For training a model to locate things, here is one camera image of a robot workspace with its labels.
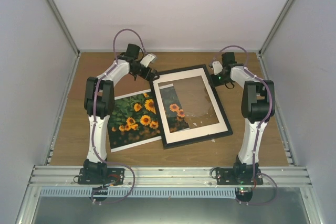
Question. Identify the sunflower photo print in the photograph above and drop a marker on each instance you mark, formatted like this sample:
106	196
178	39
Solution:
134	120

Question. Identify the brown backing board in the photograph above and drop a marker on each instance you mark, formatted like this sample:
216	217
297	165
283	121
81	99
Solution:
91	67

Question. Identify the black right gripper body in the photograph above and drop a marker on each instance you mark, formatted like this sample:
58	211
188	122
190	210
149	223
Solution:
223	80

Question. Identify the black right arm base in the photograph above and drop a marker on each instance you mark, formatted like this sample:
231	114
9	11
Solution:
236	176

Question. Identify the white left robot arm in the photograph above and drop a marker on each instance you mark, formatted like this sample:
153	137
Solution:
99	98

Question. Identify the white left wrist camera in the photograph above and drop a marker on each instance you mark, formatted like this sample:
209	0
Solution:
148	59

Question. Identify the clear acrylic sheet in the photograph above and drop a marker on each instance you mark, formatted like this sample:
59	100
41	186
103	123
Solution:
187	104

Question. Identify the aluminium mounting rail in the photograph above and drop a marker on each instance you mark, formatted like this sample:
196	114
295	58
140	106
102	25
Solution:
289	176

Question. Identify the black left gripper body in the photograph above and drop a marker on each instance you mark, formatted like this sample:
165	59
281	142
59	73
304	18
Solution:
146	74

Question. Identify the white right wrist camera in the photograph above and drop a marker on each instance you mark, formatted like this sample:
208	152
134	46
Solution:
217	67

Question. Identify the white photo mat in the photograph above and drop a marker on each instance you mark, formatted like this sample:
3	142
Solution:
218	127

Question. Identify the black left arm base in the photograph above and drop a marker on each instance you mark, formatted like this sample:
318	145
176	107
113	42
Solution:
102	177

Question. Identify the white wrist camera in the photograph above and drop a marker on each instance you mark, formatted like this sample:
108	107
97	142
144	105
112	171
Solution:
148	59
217	67

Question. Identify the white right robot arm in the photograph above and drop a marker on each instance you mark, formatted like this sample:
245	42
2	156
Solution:
257	107

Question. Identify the black picture frame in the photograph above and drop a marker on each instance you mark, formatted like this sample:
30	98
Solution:
223	121

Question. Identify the grey slotted cable duct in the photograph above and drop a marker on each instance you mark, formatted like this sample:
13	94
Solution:
119	192

